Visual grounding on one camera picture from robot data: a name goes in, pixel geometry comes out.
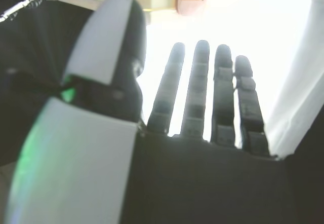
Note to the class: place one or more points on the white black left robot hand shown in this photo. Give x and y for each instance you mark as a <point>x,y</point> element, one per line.
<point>202,183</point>

